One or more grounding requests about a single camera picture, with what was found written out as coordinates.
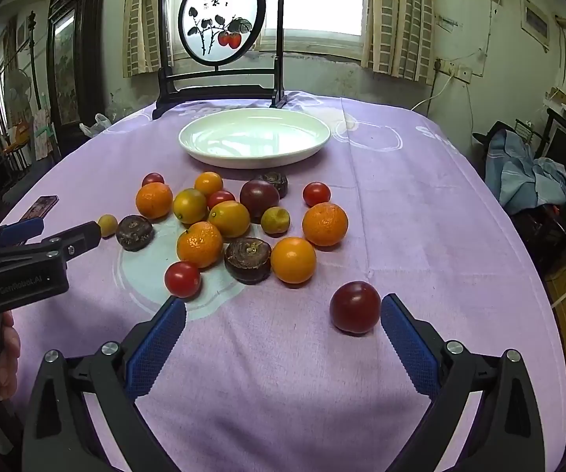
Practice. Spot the wall mounted frame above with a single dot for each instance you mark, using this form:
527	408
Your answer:
536	22

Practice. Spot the small smooth orange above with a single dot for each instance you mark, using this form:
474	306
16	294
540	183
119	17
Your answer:
208	183

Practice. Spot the dark brown water chestnut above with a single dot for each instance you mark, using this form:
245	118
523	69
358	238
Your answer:
277	181
135	232
247	260

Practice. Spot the phone with red case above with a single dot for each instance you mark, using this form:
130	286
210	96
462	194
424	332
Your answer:
40	206

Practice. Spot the red cherry tomato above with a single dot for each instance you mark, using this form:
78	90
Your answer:
221	197
316	193
153	178
183	279

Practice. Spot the greenish orange citrus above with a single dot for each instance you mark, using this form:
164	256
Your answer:
190	206

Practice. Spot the white plastic bag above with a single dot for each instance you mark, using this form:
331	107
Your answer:
97	125

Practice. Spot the person's left hand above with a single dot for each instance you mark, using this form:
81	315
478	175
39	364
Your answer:
8	359

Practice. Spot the white round plate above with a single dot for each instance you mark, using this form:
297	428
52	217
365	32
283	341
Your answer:
255	138

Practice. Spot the bumpy orange mandarin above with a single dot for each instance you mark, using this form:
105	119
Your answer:
199	244
154	200
325	224

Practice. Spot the smooth round orange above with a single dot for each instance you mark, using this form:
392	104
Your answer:
293	260

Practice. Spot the hanging sword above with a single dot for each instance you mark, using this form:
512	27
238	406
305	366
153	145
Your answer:
34	59

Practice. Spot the dark red plum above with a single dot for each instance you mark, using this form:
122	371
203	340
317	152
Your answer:
355	307

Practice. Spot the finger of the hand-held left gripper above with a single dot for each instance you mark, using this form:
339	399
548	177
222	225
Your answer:
79	238
17	231

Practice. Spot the dark purple plum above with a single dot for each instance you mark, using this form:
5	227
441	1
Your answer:
259	199

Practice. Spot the dark wooden cabinet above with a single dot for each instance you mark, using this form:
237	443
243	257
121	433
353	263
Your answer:
67	59

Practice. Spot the beige checked curtain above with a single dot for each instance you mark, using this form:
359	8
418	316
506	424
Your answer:
398	19
143	19

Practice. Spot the purple printed tablecloth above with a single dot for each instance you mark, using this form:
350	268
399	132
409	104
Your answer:
410	236

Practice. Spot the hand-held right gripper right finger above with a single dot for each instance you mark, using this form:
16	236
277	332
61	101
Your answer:
408	349

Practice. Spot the blue clothes pile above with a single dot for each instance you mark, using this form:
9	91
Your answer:
528	177

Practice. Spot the round painted screen on stand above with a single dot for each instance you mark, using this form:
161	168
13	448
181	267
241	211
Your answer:
221	14

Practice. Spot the wall socket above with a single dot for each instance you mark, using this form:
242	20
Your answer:
452	70

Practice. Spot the yellow orange citrus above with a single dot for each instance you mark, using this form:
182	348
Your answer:
229	219

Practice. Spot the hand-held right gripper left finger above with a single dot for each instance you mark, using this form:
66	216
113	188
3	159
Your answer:
155	349

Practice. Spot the small yellow fruit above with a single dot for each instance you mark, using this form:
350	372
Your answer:
275	220
107	225

